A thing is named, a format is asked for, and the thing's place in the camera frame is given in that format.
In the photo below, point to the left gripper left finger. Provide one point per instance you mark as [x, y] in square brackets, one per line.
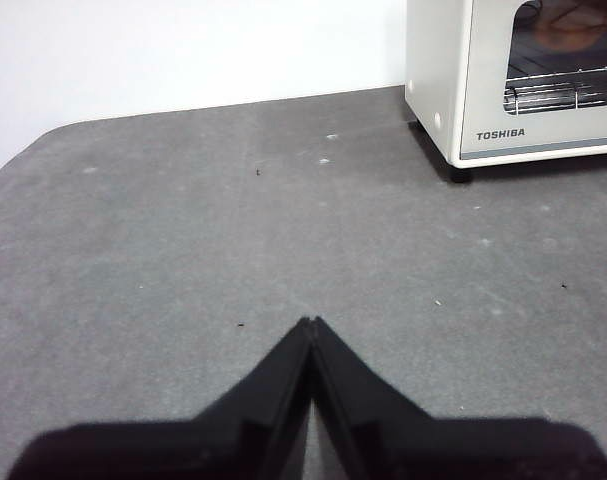
[183, 450]

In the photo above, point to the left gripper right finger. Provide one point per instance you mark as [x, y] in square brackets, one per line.
[433, 450]

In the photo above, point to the brown potato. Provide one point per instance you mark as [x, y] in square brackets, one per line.
[568, 30]

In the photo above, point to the white Toshiba toaster oven body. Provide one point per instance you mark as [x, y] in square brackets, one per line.
[433, 60]

